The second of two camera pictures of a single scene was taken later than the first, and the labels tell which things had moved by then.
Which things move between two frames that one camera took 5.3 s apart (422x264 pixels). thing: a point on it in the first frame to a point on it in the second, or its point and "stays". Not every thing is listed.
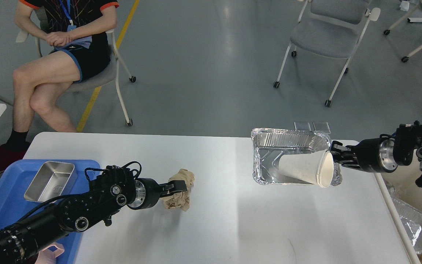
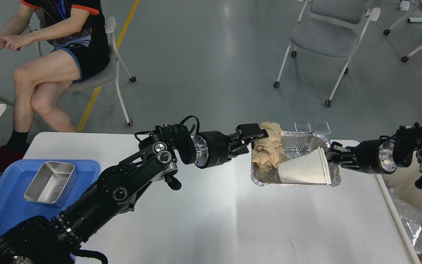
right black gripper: (376, 155) stays
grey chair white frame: (332, 28) stays
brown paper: (180, 200) to (269, 152)
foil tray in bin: (417, 225) stays
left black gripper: (148, 191) to (210, 149)
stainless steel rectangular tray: (53, 180) stays
